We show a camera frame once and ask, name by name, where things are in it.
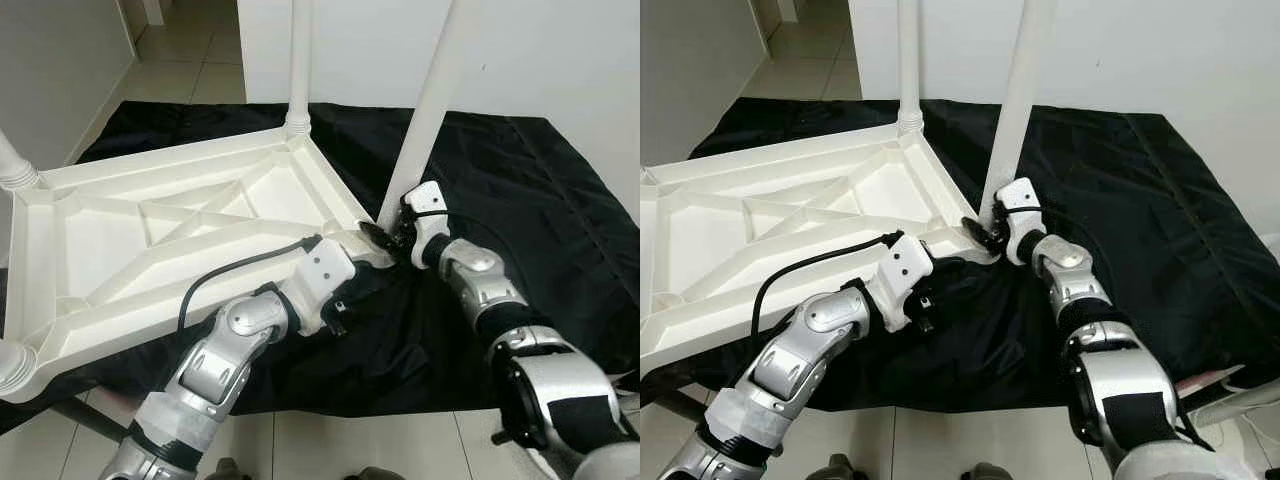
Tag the white plastic table leg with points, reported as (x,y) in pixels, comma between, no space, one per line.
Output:
(15,165)
(15,368)
(299,60)
(1020,100)
(430,100)
(910,60)

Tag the white plastic children table top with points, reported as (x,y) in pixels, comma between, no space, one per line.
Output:
(100,230)
(720,230)

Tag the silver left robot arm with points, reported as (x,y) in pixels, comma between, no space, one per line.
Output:
(800,360)
(210,360)

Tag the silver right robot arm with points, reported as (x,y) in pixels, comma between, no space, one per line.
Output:
(1100,300)
(500,300)

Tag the black table cloth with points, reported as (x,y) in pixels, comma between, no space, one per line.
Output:
(1170,190)
(560,190)

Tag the grey right robot foot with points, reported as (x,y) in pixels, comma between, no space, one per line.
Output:
(990,472)
(378,474)

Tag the grey robot foot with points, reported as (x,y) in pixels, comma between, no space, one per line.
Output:
(990,472)
(230,470)
(838,469)
(378,474)

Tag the grey left robot foot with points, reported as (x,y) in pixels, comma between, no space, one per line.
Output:
(838,469)
(230,470)

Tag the black metal table leg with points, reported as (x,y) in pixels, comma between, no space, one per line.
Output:
(85,418)
(685,402)

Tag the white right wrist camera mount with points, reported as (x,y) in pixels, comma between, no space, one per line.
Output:
(428,200)
(1020,198)

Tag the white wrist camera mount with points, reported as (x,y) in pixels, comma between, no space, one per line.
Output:
(1020,198)
(428,200)
(325,265)
(905,262)

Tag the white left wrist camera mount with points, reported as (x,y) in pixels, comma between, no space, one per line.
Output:
(325,265)
(905,262)

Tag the white pedestal fan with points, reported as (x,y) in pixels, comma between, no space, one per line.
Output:
(1245,410)

